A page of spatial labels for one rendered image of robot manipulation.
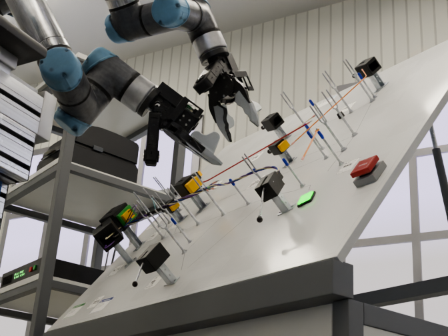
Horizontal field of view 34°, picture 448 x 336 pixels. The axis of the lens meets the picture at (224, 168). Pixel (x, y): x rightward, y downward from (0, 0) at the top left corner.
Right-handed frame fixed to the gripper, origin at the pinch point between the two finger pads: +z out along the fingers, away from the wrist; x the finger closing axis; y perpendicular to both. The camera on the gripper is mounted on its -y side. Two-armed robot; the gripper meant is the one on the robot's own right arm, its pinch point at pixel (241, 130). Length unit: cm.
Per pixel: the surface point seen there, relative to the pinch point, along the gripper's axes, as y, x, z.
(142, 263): -11.6, 33.3, 18.9
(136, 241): 31, 72, 7
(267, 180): -0.1, -1.4, 13.3
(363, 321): -23, -23, 47
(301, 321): -24, -11, 43
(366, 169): -3.0, -26.0, 21.0
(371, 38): 223, 43, -61
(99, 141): 48, 87, -35
